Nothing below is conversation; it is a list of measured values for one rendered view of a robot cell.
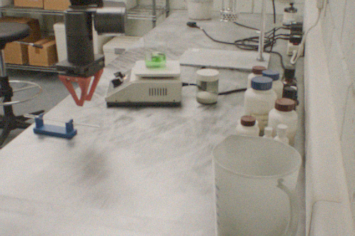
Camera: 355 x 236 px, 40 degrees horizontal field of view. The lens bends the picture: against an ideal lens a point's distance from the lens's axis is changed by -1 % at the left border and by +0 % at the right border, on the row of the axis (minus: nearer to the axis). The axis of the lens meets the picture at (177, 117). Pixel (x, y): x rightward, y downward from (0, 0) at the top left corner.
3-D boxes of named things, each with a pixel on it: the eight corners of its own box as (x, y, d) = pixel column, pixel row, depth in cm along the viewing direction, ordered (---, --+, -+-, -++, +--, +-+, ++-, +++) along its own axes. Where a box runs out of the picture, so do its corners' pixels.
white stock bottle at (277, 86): (284, 119, 122) (288, 75, 117) (260, 121, 120) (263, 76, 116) (274, 109, 127) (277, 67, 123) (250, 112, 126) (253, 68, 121)
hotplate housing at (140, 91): (105, 106, 128) (103, 77, 125) (109, 89, 140) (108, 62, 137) (190, 106, 129) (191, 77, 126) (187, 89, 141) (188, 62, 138)
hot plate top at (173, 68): (133, 76, 126) (133, 73, 126) (136, 63, 137) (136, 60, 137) (181, 76, 127) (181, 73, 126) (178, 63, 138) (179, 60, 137)
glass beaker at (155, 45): (168, 71, 129) (168, 39, 126) (144, 72, 128) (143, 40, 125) (166, 63, 135) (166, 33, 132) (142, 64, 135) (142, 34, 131)
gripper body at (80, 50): (106, 62, 108) (104, 29, 105) (82, 76, 99) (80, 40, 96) (80, 60, 110) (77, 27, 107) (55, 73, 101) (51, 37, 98)
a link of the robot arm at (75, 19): (66, 3, 102) (60, 8, 97) (99, 3, 102) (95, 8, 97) (69, 35, 105) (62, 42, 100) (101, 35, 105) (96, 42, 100)
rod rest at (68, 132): (32, 132, 113) (30, 117, 112) (40, 126, 116) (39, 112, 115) (70, 138, 110) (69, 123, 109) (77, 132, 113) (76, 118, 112)
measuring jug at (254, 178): (326, 272, 70) (340, 181, 64) (247, 296, 66) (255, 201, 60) (258, 206, 86) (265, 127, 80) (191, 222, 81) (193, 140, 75)
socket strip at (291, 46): (286, 55, 175) (287, 43, 173) (289, 31, 211) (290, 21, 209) (302, 56, 174) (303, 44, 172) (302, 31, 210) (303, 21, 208)
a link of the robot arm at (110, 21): (78, 0, 109) (71, -27, 101) (130, 1, 109) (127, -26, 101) (72, 46, 104) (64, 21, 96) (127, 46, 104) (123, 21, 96)
